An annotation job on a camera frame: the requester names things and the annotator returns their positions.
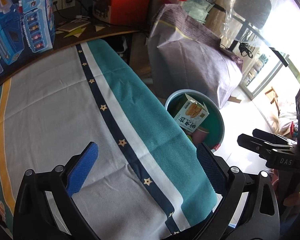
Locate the blue toy box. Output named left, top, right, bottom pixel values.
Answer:
left=0, top=0, right=55, bottom=76

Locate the teal round trash bin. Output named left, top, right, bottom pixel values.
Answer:
left=165, top=89, right=225, bottom=152

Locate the teal grey striped tablecloth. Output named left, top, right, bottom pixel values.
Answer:
left=0, top=40, right=217, bottom=239

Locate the red box on shelf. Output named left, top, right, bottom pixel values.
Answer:
left=93, top=0, right=150, bottom=27

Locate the black cable bundle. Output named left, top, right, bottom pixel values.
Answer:
left=238, top=41, right=255, bottom=58

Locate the pink paper cup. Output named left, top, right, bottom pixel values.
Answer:
left=191, top=126, right=209, bottom=147

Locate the person's right hand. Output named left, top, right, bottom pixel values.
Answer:
left=272, top=169, right=300, bottom=207

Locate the green biscuit box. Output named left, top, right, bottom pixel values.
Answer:
left=171, top=93, right=209, bottom=133

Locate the large purple fabric bag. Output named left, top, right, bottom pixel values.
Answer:
left=147, top=4, right=243, bottom=108

